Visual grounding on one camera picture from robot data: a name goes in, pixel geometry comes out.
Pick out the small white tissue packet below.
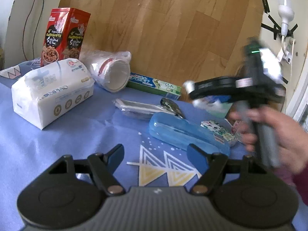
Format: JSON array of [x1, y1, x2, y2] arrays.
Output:
[[200, 121, 238, 147]]

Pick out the blue glasses case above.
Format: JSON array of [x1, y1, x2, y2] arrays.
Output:
[[149, 113, 231, 156]]

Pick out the clear packaged item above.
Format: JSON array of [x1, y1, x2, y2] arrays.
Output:
[[113, 99, 175, 119]]

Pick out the green correction tape dispenser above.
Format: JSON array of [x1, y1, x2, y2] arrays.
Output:
[[160, 98, 186, 119]]

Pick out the person right hand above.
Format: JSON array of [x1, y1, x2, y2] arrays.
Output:
[[227, 106, 308, 175]]

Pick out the white framed frosted window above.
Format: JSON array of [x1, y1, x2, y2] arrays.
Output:
[[285, 54, 307, 132]]

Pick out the mint green plastic mug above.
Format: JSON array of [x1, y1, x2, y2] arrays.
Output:
[[205, 96, 232, 118]]

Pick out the pink macaron biscuit tin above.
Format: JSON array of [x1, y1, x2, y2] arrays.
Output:
[[273, 166, 307, 205]]

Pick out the green toothpaste box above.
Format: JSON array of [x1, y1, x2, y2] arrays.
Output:
[[126, 73, 182, 100]]

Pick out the white tissue pack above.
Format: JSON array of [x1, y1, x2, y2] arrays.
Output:
[[12, 58, 95, 130]]

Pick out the bagged paper cups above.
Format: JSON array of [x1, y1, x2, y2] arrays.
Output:
[[79, 50, 131, 93]]

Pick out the wooden board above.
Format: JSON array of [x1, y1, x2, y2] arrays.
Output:
[[59, 0, 264, 85]]

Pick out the red cereal box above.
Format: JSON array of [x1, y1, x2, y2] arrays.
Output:
[[40, 7, 90, 67]]

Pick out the white wall charger with cable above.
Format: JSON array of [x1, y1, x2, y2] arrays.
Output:
[[277, 0, 296, 85]]

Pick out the black wall cable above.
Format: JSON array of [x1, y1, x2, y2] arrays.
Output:
[[22, 0, 47, 62]]

